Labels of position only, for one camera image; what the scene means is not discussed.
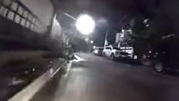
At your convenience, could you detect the pole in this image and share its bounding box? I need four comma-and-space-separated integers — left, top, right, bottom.
102, 30, 109, 49

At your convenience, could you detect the street lamp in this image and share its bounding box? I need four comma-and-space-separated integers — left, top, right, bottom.
60, 10, 97, 37

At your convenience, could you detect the dark asphalt road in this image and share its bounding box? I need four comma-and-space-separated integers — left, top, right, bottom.
24, 43, 179, 101

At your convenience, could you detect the pale concrete kerb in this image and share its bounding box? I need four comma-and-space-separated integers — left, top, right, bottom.
4, 47, 78, 101

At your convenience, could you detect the dark vehicle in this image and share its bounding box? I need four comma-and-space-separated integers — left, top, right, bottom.
138, 48, 179, 76

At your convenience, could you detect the dark pavement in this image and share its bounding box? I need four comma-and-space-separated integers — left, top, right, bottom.
0, 42, 70, 101

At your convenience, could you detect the pale boundary wall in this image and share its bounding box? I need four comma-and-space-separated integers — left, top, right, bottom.
0, 0, 73, 56

